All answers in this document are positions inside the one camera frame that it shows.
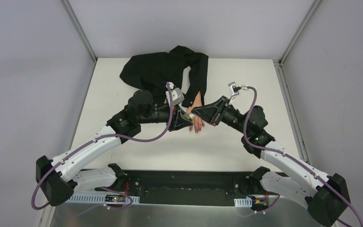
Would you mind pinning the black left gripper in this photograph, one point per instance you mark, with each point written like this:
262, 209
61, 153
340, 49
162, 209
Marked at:
175, 118

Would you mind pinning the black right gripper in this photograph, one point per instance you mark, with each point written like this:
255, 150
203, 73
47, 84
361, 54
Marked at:
220, 112

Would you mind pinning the yellow nail polish bottle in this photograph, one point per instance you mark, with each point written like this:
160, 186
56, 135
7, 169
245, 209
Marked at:
187, 117

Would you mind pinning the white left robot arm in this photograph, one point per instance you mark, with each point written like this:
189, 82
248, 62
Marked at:
63, 175

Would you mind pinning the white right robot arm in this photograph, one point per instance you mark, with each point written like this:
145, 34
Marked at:
324, 196

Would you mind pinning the mannequin hand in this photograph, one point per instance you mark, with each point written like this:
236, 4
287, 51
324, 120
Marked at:
198, 123

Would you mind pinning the black shirt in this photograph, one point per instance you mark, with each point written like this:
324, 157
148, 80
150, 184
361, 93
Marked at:
152, 71

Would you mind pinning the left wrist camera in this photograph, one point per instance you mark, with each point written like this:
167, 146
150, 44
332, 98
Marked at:
174, 94

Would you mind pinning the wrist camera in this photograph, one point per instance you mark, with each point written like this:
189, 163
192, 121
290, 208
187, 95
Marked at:
234, 90
174, 94

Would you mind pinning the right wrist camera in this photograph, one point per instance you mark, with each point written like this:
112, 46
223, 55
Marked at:
234, 90

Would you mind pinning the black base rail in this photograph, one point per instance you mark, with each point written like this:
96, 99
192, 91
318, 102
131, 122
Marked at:
188, 188

